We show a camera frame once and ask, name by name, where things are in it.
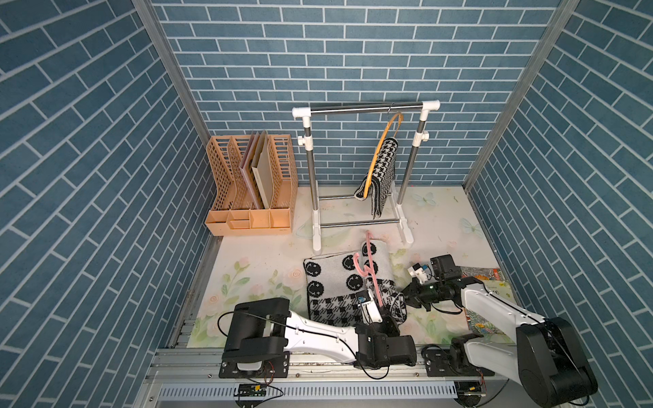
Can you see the pink clothes hanger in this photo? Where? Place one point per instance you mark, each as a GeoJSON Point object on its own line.
{"type": "Point", "coordinates": [368, 270]}

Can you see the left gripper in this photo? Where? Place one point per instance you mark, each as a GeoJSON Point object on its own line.
{"type": "Point", "coordinates": [388, 324]}

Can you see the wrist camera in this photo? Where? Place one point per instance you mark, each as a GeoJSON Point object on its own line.
{"type": "Point", "coordinates": [370, 310]}
{"type": "Point", "coordinates": [421, 273]}

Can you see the left green circuit board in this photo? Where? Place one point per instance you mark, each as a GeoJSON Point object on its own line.
{"type": "Point", "coordinates": [255, 391]}

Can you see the houndstooth black white scarf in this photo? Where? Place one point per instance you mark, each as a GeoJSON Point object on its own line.
{"type": "Point", "coordinates": [383, 176]}

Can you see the aluminium mounting rail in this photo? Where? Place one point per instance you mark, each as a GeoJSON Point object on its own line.
{"type": "Point", "coordinates": [190, 378]}

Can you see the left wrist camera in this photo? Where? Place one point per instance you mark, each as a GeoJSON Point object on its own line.
{"type": "Point", "coordinates": [370, 310]}

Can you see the right circuit board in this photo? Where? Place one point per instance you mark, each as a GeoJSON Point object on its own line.
{"type": "Point", "coordinates": [469, 393]}

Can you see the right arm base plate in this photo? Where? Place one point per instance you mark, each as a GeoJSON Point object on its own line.
{"type": "Point", "coordinates": [444, 362]}

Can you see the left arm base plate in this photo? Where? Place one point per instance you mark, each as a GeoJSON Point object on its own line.
{"type": "Point", "coordinates": [275, 367]}

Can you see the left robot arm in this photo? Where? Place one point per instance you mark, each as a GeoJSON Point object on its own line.
{"type": "Point", "coordinates": [267, 329]}

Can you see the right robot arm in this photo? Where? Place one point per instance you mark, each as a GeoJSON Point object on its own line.
{"type": "Point", "coordinates": [545, 355]}

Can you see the colourful picture book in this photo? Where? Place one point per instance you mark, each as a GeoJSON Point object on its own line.
{"type": "Point", "coordinates": [486, 305]}

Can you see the orange clothes hanger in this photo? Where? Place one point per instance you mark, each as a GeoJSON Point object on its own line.
{"type": "Point", "coordinates": [368, 182]}

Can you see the smiley face grey scarf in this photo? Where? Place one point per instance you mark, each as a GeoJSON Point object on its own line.
{"type": "Point", "coordinates": [333, 283]}

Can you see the beige folder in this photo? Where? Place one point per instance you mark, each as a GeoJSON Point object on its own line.
{"type": "Point", "coordinates": [262, 170]}

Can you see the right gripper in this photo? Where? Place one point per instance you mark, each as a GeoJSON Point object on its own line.
{"type": "Point", "coordinates": [412, 297]}

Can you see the orange plastic file organizer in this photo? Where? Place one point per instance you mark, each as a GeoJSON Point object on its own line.
{"type": "Point", "coordinates": [232, 213]}

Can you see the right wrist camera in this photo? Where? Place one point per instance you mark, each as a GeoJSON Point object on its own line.
{"type": "Point", "coordinates": [421, 273]}

